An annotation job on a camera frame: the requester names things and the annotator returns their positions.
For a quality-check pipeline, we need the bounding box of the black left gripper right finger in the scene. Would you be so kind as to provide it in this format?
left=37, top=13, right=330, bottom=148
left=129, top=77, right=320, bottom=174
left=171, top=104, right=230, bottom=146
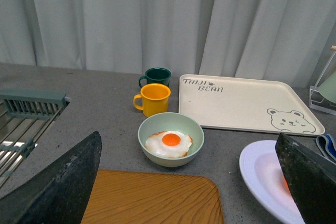
left=275, top=133, right=335, bottom=223

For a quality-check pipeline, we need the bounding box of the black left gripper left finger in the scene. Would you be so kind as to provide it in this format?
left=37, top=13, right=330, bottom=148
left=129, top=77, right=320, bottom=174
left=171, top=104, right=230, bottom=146
left=1, top=131, right=102, bottom=223

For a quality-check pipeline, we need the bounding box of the orange mandarin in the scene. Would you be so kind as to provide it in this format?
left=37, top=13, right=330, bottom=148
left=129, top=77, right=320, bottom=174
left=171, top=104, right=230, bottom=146
left=282, top=176, right=290, bottom=193

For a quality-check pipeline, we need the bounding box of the white round plate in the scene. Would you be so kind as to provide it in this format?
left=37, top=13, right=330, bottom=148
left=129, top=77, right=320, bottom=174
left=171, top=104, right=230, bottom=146
left=239, top=140, right=304, bottom=223

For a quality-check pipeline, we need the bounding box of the grey blue folded cloth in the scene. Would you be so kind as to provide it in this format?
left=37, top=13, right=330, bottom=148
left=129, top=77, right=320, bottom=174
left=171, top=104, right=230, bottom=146
left=316, top=134, right=336, bottom=163

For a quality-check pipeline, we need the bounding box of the wooden cutting board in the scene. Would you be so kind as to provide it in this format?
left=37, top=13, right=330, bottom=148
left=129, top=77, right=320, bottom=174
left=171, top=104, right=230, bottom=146
left=81, top=169, right=225, bottom=223

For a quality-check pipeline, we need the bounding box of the green dish drying rack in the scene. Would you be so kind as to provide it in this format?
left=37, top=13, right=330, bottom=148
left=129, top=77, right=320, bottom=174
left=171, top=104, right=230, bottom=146
left=1, top=89, right=69, bottom=186

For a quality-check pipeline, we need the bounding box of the green plastic cup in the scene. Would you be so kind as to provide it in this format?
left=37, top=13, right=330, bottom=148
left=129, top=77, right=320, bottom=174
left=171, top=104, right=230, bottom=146
left=318, top=72, right=336, bottom=103

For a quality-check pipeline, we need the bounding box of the cream bear serving tray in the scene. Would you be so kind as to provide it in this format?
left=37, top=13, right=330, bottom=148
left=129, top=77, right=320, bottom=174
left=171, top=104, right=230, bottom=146
left=179, top=74, right=325, bottom=136

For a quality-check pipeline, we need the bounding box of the fried egg toy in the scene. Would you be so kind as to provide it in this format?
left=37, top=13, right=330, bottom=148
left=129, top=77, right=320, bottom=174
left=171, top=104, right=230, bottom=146
left=145, top=131, right=193, bottom=158

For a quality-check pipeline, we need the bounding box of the light green bowl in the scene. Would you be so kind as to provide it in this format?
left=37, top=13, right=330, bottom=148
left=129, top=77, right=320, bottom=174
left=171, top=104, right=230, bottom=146
left=138, top=112, right=204, bottom=167

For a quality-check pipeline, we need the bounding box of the yellow mug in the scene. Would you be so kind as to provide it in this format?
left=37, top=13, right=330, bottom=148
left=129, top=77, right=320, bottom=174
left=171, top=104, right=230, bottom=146
left=133, top=83, right=171, bottom=117

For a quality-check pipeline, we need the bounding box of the dark green mug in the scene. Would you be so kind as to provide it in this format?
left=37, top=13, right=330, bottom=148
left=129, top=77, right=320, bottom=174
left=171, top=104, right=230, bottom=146
left=138, top=67, right=171, bottom=88

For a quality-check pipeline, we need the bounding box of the grey white curtain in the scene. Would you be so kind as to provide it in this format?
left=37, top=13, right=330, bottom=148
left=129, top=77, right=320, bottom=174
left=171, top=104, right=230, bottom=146
left=1, top=0, right=335, bottom=87

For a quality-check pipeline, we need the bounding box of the white cup rack wooden handle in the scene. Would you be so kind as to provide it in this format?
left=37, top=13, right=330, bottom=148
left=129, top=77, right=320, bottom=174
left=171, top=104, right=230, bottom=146
left=309, top=45, right=335, bottom=115

